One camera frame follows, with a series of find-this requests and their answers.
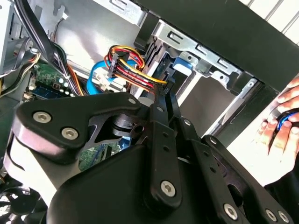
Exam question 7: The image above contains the red yellow black power wire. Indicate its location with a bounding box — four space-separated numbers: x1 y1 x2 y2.
104 45 175 98

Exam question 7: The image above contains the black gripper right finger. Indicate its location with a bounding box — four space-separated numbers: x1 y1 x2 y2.
167 89 295 224

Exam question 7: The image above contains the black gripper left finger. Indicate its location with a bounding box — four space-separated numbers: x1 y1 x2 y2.
10 91 183 208

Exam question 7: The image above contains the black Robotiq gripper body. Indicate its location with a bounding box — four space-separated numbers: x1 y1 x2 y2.
45 141 222 224

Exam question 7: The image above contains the round black blue-ringed tool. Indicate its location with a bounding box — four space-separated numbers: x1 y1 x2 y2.
268 102 299 140

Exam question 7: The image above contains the person's bare hand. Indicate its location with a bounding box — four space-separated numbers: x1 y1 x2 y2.
253 78 299 170

